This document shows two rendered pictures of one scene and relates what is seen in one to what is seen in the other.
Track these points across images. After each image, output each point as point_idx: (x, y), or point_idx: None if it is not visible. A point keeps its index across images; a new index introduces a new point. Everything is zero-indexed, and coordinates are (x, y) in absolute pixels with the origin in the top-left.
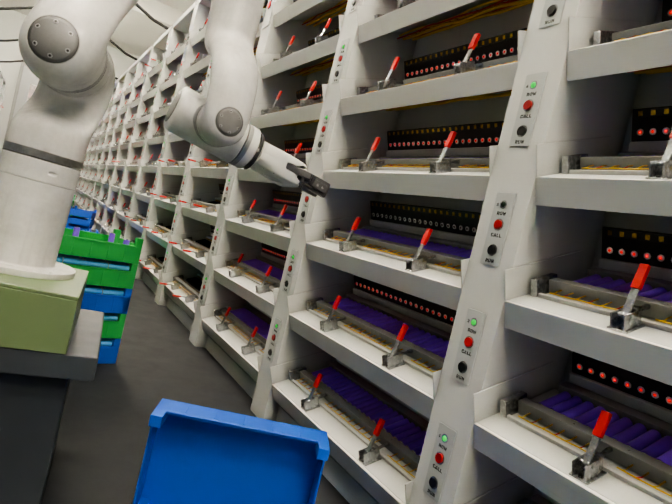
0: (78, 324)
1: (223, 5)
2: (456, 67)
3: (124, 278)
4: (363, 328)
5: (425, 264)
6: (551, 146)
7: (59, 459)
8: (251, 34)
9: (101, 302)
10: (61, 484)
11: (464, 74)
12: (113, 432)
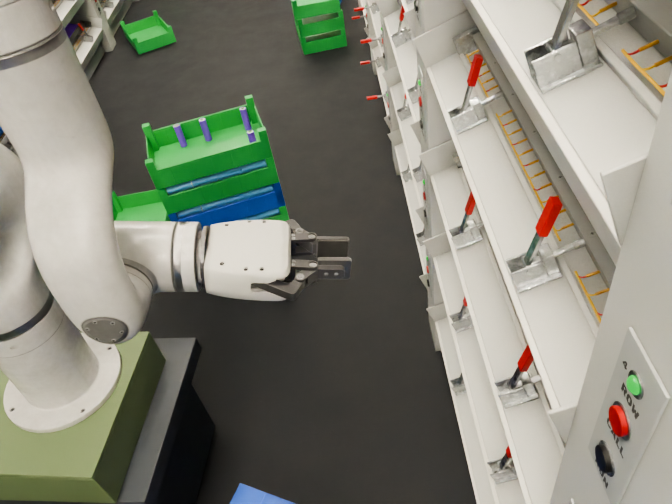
0: (155, 397)
1: (0, 124)
2: (535, 57)
3: (264, 176)
4: None
5: (532, 391)
6: None
7: (215, 450)
8: (74, 144)
9: (252, 205)
10: (211, 492)
11: (539, 114)
12: (269, 395)
